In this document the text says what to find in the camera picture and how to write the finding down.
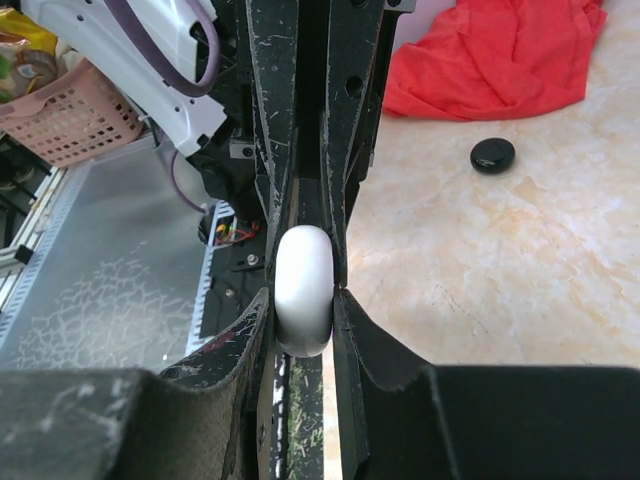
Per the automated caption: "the white slotted cable duct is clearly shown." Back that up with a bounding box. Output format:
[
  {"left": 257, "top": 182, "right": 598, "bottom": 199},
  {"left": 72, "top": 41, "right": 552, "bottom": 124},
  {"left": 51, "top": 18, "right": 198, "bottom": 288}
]
[{"left": 1, "top": 166, "right": 91, "bottom": 338}]

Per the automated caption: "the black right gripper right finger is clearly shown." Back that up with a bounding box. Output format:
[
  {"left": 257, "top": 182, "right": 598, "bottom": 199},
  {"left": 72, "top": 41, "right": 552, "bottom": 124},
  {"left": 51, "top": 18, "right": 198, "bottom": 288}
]
[{"left": 333, "top": 289, "right": 639, "bottom": 479}]

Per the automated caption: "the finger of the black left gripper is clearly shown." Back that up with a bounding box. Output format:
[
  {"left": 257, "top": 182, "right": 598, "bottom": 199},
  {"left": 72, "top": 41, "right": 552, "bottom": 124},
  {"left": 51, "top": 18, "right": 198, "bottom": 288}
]
[
  {"left": 320, "top": 1, "right": 385, "bottom": 287},
  {"left": 245, "top": 1, "right": 299, "bottom": 280}
]

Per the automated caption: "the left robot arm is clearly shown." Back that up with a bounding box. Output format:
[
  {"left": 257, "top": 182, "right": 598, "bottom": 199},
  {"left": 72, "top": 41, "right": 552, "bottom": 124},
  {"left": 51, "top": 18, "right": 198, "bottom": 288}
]
[{"left": 17, "top": 1, "right": 398, "bottom": 287}]

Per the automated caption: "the pink plastic basket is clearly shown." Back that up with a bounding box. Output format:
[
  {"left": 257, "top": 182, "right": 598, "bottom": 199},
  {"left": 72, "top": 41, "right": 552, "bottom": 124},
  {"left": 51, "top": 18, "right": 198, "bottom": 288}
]
[{"left": 1, "top": 59, "right": 144, "bottom": 167}]

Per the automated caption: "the black round charging case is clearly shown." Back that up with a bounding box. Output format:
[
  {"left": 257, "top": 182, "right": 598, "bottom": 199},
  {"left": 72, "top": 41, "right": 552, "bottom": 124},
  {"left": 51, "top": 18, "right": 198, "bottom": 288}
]
[{"left": 470, "top": 138, "right": 516, "bottom": 175}]

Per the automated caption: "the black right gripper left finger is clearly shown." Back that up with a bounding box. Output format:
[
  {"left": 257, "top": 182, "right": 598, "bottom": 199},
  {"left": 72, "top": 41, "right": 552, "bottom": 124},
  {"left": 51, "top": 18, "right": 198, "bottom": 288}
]
[{"left": 1, "top": 289, "right": 270, "bottom": 479}]

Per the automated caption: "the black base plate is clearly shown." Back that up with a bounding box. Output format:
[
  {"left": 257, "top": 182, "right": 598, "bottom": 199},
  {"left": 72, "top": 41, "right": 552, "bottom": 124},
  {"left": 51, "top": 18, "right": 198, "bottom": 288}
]
[{"left": 197, "top": 201, "right": 266, "bottom": 341}]

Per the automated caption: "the white round charging case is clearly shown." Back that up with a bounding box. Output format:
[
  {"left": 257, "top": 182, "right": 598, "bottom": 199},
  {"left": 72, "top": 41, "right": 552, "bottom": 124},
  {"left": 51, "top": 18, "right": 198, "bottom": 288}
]
[{"left": 274, "top": 225, "right": 334, "bottom": 358}]

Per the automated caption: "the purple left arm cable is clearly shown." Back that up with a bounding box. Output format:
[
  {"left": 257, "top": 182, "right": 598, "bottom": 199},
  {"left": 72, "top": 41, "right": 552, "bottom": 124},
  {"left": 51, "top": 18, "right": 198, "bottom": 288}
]
[{"left": 107, "top": 0, "right": 224, "bottom": 214}]

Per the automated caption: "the red crumpled cloth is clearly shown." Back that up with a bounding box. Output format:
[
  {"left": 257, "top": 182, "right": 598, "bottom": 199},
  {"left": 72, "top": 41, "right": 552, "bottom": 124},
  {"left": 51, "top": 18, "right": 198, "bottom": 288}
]
[{"left": 383, "top": 1, "right": 607, "bottom": 121}]

